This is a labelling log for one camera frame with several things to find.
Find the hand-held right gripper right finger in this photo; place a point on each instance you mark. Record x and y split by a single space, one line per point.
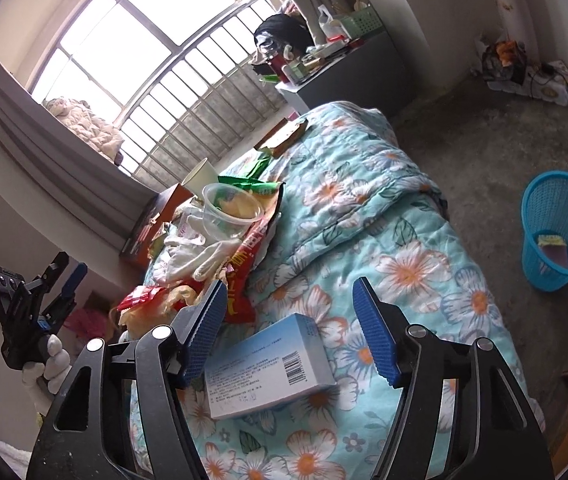
376 330

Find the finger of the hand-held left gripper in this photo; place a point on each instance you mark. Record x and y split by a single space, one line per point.
75 277
54 266

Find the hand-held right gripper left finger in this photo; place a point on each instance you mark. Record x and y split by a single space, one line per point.
209 330

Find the light blue cardboard box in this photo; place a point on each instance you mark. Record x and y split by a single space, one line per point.
264 365

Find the blue plastic waste basket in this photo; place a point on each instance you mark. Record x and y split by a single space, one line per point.
538 260

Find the person's left hand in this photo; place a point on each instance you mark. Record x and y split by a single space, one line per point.
54 360

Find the pink bag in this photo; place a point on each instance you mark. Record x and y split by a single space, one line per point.
86 327

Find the crumpled yellow plastic bag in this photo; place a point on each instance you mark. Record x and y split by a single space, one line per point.
149 317

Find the small red wrapper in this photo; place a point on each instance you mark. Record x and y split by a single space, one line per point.
136 297

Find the red snack bag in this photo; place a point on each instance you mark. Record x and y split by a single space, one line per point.
244 265

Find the white fabric glove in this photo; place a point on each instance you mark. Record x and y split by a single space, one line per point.
189 255

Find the red-brown cardboard box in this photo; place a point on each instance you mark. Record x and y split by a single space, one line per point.
149 230

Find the clear plastic cup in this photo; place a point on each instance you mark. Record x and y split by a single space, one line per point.
224 230

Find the floral quilted blanket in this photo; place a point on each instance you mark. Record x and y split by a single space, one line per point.
363 200

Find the beige puffy jacket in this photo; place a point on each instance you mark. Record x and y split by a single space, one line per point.
84 125

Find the white fluffy towel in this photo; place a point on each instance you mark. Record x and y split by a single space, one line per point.
9 455

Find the green chip bag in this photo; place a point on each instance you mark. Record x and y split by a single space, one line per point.
259 187

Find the white paper cup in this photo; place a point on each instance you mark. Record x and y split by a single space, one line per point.
201 177

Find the yellow maroon packet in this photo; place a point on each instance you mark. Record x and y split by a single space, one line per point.
553 250

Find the brown snack packet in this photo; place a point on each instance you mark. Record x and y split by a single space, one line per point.
284 135

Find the barred window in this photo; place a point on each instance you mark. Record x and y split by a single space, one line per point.
114 35

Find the grey cabinet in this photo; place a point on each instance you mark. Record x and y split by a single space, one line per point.
363 75

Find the red bottle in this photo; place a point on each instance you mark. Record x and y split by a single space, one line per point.
278 66

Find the white foam board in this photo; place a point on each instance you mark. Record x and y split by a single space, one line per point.
548 87

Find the green plastic basket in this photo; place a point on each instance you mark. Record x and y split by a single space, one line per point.
358 22

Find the white plastic jug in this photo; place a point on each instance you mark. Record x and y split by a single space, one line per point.
326 25

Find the black bag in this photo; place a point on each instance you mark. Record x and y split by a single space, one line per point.
284 30

